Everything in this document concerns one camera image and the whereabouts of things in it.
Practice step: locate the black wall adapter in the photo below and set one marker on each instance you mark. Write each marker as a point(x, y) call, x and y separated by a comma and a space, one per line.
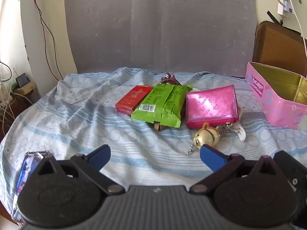
point(22, 80)

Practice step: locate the grey padded headboard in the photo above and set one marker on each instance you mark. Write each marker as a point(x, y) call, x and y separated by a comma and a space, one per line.
point(156, 28)

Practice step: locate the white key tag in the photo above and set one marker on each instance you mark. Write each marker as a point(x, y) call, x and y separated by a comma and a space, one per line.
point(241, 133)

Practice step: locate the red box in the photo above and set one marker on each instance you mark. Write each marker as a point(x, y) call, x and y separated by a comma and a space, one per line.
point(132, 99)

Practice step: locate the beige power strip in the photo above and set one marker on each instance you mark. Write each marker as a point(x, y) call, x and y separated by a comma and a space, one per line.
point(25, 89)

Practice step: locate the green snack packet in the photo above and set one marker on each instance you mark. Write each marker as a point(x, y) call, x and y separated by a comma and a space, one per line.
point(163, 105)

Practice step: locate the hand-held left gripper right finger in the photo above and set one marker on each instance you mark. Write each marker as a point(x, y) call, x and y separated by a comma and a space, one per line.
point(212, 160)

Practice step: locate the shiny blue foil packet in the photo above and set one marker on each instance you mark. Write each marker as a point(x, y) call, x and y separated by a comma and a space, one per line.
point(26, 172)

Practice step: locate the blue striped bed sheet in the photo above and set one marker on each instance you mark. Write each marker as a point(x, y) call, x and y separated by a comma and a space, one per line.
point(84, 124)

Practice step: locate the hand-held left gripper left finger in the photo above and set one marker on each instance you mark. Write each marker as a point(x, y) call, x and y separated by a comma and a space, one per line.
point(99, 158)

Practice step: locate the shiny pink wallet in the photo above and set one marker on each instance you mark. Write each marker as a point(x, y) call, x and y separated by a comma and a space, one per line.
point(211, 106)

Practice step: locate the brown cardboard box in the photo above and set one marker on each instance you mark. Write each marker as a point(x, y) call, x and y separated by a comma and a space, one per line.
point(158, 126)

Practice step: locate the pink tin box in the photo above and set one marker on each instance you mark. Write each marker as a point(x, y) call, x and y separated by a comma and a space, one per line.
point(275, 103)

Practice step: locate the brown woven case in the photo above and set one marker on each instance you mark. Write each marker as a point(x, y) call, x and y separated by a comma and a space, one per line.
point(275, 45)

